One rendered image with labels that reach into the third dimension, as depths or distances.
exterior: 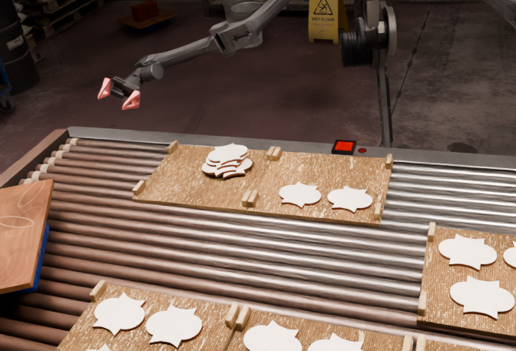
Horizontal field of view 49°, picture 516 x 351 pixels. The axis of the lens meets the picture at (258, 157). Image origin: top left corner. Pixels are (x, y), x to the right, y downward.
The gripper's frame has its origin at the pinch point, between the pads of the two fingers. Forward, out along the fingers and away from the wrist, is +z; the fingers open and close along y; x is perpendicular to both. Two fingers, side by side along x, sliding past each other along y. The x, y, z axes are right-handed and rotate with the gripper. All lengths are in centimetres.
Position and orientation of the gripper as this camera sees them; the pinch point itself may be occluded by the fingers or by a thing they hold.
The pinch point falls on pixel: (111, 101)
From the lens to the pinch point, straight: 203.3
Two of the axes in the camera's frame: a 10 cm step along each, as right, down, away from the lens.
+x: -1.9, 7.0, 6.9
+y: 9.0, 4.0, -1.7
